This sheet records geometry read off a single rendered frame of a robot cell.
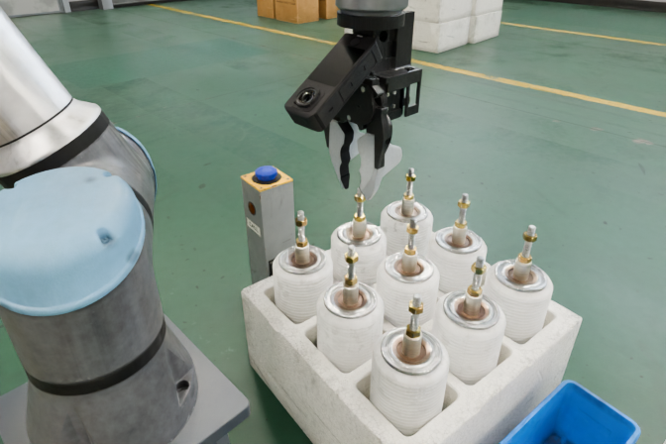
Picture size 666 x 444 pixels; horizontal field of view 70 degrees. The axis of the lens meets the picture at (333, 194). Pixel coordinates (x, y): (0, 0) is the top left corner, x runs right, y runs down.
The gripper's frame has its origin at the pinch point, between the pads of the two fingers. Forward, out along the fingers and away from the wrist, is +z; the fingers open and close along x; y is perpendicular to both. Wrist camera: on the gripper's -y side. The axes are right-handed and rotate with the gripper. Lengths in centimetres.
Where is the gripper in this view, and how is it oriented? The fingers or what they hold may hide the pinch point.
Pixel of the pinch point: (352, 185)
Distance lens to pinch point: 58.6
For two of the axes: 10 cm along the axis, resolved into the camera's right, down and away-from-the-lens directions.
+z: 0.0, 8.7, 4.9
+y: 7.3, -3.3, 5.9
